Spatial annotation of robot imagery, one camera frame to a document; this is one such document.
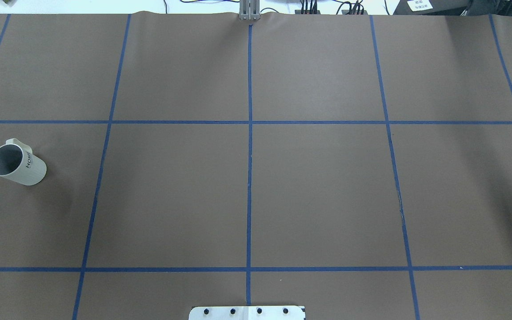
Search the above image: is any aluminium frame post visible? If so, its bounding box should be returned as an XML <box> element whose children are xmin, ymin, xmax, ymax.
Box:
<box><xmin>238</xmin><ymin>0</ymin><xmax>261</xmax><ymax>21</ymax></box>

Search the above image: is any white mug grey inside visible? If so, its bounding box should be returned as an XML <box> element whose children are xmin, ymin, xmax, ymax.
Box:
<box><xmin>0</xmin><ymin>138</ymin><xmax>47</xmax><ymax>186</ymax></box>

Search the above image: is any orange black connector box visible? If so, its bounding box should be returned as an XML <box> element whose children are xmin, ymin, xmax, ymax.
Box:
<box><xmin>295</xmin><ymin>0</ymin><xmax>320</xmax><ymax>15</ymax></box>

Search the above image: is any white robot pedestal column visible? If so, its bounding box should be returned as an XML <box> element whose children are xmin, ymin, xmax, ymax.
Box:
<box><xmin>188</xmin><ymin>305</ymin><xmax>306</xmax><ymax>320</ymax></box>

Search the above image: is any brown paper table cover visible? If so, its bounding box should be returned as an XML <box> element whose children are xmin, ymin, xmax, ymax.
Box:
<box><xmin>0</xmin><ymin>12</ymin><xmax>512</xmax><ymax>320</ymax></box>

